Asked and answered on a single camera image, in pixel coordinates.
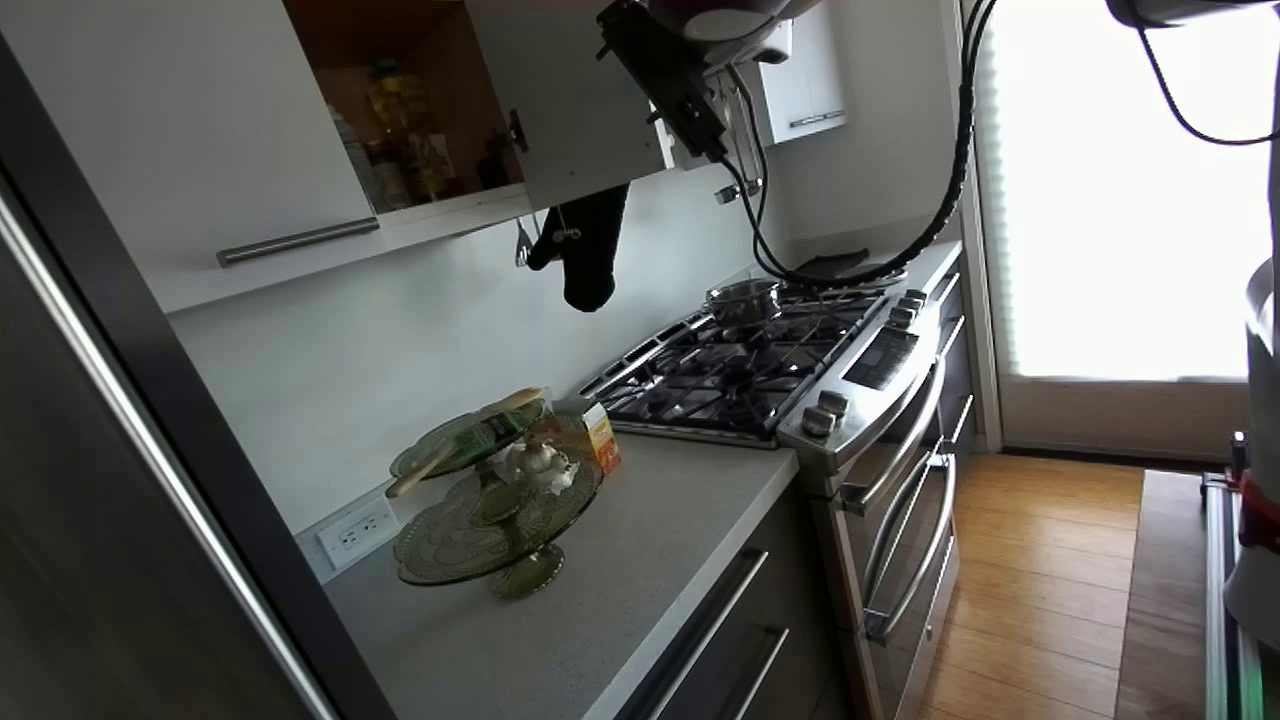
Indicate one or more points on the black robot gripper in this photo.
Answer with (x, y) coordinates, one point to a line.
(673, 44)

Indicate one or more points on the white cabinet door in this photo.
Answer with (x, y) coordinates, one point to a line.
(202, 133)
(579, 116)

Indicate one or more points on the dark grey drawer cabinet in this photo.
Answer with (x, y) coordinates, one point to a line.
(760, 640)

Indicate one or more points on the black oven mitt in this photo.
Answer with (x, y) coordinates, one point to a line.
(580, 238)

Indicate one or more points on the stainless steel pot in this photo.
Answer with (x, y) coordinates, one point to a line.
(745, 303)

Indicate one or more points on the orange carton box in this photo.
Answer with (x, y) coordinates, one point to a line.
(601, 437)

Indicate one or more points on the stainless steel gas stove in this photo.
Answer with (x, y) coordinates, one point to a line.
(852, 387)

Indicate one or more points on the green glass tiered stand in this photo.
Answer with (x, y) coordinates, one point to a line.
(513, 489)

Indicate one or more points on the stainless steel refrigerator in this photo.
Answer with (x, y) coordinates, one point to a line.
(141, 561)

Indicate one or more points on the white wall outlet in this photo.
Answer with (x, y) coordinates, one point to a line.
(353, 533)

